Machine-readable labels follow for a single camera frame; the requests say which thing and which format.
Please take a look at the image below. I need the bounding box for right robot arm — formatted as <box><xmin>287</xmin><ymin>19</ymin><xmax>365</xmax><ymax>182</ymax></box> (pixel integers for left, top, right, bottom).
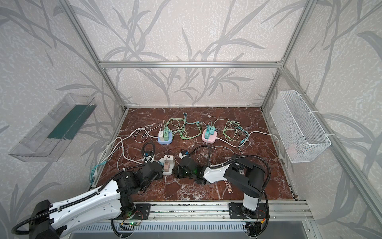
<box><xmin>172</xmin><ymin>154</ymin><xmax>271</xmax><ymax>219</ymax></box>

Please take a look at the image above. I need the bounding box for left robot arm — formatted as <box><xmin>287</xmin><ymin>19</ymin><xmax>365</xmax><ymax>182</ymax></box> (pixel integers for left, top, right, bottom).
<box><xmin>11</xmin><ymin>161</ymin><xmax>163</xmax><ymax>239</ymax></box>

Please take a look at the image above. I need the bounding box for white charger on blue strip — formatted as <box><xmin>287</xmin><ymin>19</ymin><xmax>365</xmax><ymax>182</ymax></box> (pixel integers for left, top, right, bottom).
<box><xmin>158</xmin><ymin>130</ymin><xmax>164</xmax><ymax>141</ymax></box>

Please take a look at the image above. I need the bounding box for blue power strip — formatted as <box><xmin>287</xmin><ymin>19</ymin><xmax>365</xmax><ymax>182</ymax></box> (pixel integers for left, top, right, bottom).
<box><xmin>157</xmin><ymin>130</ymin><xmax>173</xmax><ymax>144</ymax></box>

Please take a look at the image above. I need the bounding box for green charger on blue strip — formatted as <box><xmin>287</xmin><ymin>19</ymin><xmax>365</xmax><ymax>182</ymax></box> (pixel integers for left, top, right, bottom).
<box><xmin>163</xmin><ymin>126</ymin><xmax>169</xmax><ymax>141</ymax></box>

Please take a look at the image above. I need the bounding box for teal charger middle back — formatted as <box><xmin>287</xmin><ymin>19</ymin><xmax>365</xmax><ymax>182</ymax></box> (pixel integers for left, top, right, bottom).
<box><xmin>205</xmin><ymin>125</ymin><xmax>211</xmax><ymax>136</ymax></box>

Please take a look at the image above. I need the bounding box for clear plastic tray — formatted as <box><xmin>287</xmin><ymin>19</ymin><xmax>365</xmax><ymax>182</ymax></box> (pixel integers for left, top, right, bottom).
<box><xmin>9</xmin><ymin>93</ymin><xmax>97</xmax><ymax>162</ymax></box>

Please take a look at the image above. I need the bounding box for light green usb cable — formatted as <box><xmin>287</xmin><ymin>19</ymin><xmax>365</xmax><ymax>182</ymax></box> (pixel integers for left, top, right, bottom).
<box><xmin>213</xmin><ymin>118</ymin><xmax>243</xmax><ymax>142</ymax></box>

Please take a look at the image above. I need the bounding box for teal usb cable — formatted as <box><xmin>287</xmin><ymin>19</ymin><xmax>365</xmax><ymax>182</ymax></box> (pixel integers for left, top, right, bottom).
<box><xmin>231</xmin><ymin>122</ymin><xmax>251</xmax><ymax>147</ymax></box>

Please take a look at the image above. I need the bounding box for white power cord pink strip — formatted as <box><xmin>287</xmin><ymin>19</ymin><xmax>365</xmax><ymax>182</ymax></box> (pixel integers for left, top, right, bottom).
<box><xmin>216</xmin><ymin>130</ymin><xmax>284</xmax><ymax>159</ymax></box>

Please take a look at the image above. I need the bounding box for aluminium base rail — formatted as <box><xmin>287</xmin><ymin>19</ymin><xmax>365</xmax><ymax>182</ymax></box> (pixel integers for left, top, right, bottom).
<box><xmin>135</xmin><ymin>200</ymin><xmax>314</xmax><ymax>223</ymax></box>

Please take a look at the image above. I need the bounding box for white wire basket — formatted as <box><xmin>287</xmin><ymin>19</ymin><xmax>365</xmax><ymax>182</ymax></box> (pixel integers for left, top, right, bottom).
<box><xmin>270</xmin><ymin>91</ymin><xmax>331</xmax><ymax>163</ymax></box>

